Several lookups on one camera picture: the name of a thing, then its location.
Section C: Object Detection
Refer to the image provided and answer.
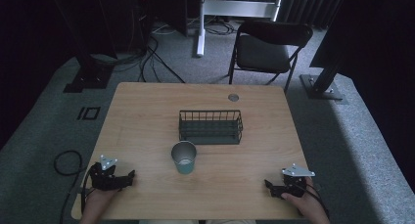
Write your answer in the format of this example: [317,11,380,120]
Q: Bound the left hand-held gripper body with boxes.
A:
[88,154,129,192]

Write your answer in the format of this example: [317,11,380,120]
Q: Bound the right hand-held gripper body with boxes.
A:
[279,162,316,199]

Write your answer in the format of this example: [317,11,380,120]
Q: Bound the person's left hand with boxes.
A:
[83,187,121,215]

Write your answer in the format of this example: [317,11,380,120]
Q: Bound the person's right hand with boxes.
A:
[280,186,325,216]

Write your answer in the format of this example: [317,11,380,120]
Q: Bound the teal metal cup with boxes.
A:
[170,140,198,176]

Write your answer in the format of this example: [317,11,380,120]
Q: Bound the black metal stand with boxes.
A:
[48,0,115,94]
[299,44,347,105]

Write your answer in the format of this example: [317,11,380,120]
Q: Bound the black folding chair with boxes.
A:
[227,20,314,94]

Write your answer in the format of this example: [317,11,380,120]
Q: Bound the dark curtain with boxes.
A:
[280,0,350,30]

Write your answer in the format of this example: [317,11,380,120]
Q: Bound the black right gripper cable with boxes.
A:
[304,183,331,220]

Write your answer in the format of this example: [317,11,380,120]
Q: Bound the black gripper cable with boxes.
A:
[53,150,94,224]
[304,183,331,220]

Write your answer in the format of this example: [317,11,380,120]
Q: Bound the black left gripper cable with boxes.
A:
[53,150,94,224]

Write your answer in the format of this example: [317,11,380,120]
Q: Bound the dark wire basket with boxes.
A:
[178,110,245,146]

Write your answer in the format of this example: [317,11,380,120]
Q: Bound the black floor cables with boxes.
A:
[91,18,238,85]

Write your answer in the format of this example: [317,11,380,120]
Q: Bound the white metal desk frame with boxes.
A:
[195,0,286,58]

